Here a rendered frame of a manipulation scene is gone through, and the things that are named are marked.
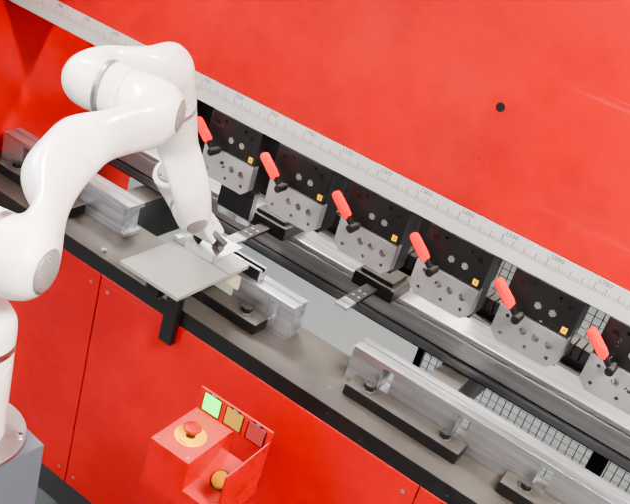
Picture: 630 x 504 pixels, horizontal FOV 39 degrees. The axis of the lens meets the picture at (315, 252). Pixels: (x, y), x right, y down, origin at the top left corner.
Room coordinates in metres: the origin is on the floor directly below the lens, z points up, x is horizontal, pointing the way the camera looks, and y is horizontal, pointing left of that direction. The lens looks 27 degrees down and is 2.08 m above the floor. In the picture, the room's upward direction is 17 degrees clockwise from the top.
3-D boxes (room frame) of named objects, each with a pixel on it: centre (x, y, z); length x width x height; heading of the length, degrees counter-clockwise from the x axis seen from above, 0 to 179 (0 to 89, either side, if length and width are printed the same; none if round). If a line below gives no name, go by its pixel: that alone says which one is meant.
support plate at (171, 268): (1.83, 0.28, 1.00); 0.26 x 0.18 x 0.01; 154
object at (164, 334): (1.80, 0.30, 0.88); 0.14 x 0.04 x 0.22; 154
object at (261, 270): (1.96, 0.20, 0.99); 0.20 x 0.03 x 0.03; 64
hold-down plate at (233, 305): (1.90, 0.21, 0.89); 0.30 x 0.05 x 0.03; 64
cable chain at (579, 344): (1.98, -0.65, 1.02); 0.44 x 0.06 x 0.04; 64
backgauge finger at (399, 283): (1.97, -0.15, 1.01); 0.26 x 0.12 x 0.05; 154
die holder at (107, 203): (2.21, 0.71, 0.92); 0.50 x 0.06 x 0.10; 64
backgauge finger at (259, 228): (2.12, 0.15, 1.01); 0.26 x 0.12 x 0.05; 154
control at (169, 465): (1.50, 0.09, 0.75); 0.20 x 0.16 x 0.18; 65
